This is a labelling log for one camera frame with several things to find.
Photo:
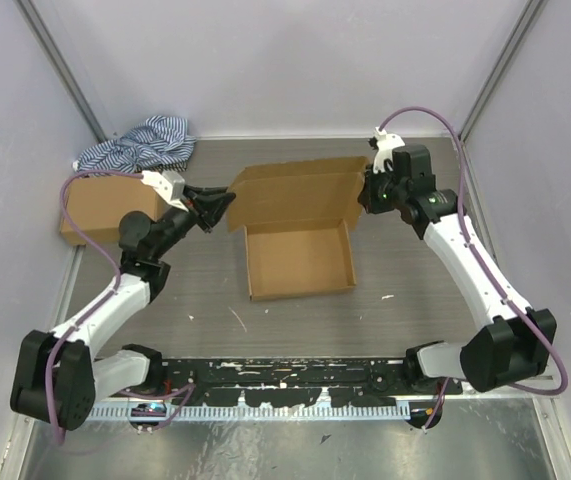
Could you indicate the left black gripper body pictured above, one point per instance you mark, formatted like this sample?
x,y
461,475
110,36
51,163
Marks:
x,y
178,223

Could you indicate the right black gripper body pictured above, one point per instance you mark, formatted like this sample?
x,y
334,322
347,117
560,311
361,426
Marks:
x,y
383,192

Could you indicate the brown cardboard box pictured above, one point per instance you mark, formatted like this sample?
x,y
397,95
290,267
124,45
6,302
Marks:
x,y
98,204
297,218

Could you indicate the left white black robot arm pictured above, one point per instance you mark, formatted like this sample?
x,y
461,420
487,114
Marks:
x,y
58,376

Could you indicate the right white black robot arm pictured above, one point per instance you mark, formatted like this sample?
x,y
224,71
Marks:
x,y
512,341

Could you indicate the closed brown cardboard box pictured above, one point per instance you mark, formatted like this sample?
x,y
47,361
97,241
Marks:
x,y
98,204

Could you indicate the blue striped crumpled cloth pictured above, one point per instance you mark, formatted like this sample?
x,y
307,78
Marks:
x,y
158,143

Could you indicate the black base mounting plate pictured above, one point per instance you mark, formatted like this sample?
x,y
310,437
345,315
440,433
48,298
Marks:
x,y
289,382

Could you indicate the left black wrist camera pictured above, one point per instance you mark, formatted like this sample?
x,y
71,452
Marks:
x,y
168,185

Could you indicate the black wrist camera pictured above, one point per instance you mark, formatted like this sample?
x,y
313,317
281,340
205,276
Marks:
x,y
398,160
168,185

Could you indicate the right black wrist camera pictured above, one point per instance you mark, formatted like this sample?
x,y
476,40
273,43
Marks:
x,y
398,160

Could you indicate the white slotted cable duct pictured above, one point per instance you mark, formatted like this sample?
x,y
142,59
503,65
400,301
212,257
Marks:
x,y
322,411

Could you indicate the right aluminium corner post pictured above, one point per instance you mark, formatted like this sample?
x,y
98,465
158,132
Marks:
x,y
510,49

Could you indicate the aluminium corner post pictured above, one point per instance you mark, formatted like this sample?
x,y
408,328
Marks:
x,y
47,42
510,49

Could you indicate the left aluminium corner post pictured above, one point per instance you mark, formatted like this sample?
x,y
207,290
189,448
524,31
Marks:
x,y
47,42

